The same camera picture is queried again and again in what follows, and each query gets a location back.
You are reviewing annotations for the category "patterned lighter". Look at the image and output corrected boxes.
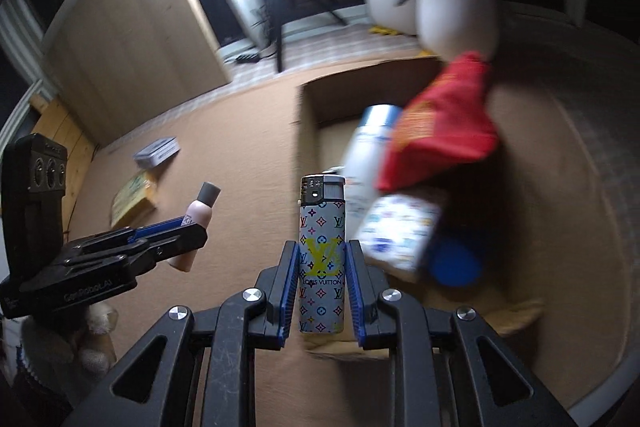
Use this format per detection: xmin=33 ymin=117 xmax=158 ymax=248
xmin=297 ymin=173 xmax=347 ymax=335

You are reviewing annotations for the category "red snack bag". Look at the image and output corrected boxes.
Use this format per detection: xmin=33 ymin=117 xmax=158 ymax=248
xmin=377 ymin=51 xmax=499 ymax=192

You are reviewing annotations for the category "cardboard box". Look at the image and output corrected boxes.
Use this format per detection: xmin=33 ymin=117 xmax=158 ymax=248
xmin=291 ymin=56 xmax=546 ymax=358

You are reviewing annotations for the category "patterned tissue pack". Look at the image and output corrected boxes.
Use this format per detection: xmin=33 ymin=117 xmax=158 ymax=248
xmin=356 ymin=193 xmax=446 ymax=283

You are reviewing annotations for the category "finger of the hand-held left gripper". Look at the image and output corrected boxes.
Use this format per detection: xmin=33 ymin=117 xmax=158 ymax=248
xmin=64 ymin=224 xmax=209 ymax=279
xmin=67 ymin=216 xmax=187 ymax=256

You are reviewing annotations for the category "white lotion bottle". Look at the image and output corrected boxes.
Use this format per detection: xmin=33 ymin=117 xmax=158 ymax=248
xmin=342 ymin=104 xmax=403 ymax=238

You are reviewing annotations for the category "person's left hand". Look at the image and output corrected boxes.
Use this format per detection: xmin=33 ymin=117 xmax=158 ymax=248
xmin=20 ymin=299 xmax=119 ymax=377

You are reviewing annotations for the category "grey tin box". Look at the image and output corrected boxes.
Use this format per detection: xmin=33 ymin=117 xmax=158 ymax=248
xmin=132 ymin=136 xmax=181 ymax=170

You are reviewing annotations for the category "large wooden board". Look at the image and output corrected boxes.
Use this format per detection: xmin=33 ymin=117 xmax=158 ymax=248
xmin=42 ymin=0 xmax=233 ymax=145

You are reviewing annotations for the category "black tripod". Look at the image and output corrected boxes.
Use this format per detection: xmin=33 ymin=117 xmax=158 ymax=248
xmin=260 ymin=0 xmax=351 ymax=72

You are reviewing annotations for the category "pine wood panel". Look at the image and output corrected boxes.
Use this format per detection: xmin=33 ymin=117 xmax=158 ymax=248
xmin=27 ymin=94 xmax=98 ymax=228

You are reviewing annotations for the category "small pink bottle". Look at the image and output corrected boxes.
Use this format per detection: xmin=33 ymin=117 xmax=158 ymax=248
xmin=167 ymin=181 xmax=222 ymax=272

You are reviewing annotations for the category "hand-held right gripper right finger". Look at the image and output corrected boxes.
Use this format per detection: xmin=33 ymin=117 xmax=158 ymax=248
xmin=347 ymin=238 xmax=581 ymax=427

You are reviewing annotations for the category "blue round jar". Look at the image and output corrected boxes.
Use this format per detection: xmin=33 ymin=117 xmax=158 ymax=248
xmin=430 ymin=239 xmax=485 ymax=288

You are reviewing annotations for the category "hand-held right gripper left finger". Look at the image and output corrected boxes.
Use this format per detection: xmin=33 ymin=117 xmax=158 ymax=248
xmin=60 ymin=240 xmax=301 ymax=427

